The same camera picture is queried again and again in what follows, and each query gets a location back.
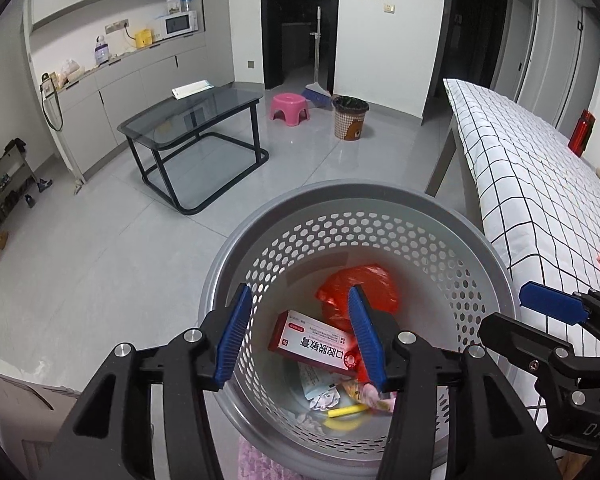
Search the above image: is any dark glass side table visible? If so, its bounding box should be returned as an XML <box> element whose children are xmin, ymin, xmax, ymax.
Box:
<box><xmin>118</xmin><ymin>86</ymin><xmax>270</xmax><ymax>216</ymax></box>

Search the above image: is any yellow box on counter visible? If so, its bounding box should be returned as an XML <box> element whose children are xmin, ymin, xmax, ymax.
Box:
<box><xmin>134</xmin><ymin>28</ymin><xmax>154</xmax><ymax>49</ymax></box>

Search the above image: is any pink plastic stool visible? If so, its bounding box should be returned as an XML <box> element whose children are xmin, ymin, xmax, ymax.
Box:
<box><xmin>270</xmin><ymin>92</ymin><xmax>310</xmax><ymax>127</ymax></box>

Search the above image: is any red water bottle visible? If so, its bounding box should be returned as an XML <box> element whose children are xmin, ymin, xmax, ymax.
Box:
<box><xmin>568</xmin><ymin>110</ymin><xmax>595</xmax><ymax>157</ymax></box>

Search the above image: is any grey counter cabinet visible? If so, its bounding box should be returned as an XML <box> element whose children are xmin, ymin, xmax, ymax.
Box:
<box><xmin>42</xmin><ymin>32</ymin><xmax>234</xmax><ymax>182</ymax></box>

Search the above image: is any white paper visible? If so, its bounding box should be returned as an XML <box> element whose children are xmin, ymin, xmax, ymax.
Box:
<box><xmin>309</xmin><ymin>388</ymin><xmax>340</xmax><ymax>412</ymax></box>

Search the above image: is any pink snack wrapper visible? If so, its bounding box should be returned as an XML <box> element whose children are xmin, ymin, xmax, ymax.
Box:
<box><xmin>340</xmin><ymin>380</ymin><xmax>396</xmax><ymax>413</ymax></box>

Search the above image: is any white microwave oven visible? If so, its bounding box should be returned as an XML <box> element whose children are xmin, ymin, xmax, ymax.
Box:
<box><xmin>151</xmin><ymin>10</ymin><xmax>198</xmax><ymax>41</ymax></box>

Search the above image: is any grey perforated laundry basket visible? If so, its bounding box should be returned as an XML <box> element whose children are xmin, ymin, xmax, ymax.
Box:
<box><xmin>199</xmin><ymin>181</ymin><xmax>519</xmax><ymax>479</ymax></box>

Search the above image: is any shoe rack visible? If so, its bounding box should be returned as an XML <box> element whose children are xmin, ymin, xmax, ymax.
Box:
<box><xmin>0</xmin><ymin>138</ymin><xmax>53</xmax><ymax>225</ymax></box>

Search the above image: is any red white medicine box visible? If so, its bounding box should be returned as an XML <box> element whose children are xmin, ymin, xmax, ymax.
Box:
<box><xmin>268</xmin><ymin>310</ymin><xmax>358</xmax><ymax>376</ymax></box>

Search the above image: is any checkered white tablecloth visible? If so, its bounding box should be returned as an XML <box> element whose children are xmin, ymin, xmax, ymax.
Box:
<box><xmin>442</xmin><ymin>77</ymin><xmax>600</xmax><ymax>430</ymax></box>

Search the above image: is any white flat box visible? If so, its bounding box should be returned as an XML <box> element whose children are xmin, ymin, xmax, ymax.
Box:
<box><xmin>171</xmin><ymin>79</ymin><xmax>214</xmax><ymax>100</ymax></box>

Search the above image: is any red plastic bag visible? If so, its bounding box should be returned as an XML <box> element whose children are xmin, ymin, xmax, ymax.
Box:
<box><xmin>315</xmin><ymin>263</ymin><xmax>400</xmax><ymax>334</ymax></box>

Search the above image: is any brown waste bin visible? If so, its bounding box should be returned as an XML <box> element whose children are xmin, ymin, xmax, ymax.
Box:
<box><xmin>332</xmin><ymin>96</ymin><xmax>370</xmax><ymax>141</ymax></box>

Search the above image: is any blue broom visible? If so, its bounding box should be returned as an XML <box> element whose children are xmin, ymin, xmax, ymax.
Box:
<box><xmin>301</xmin><ymin>6</ymin><xmax>332</xmax><ymax>110</ymax></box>

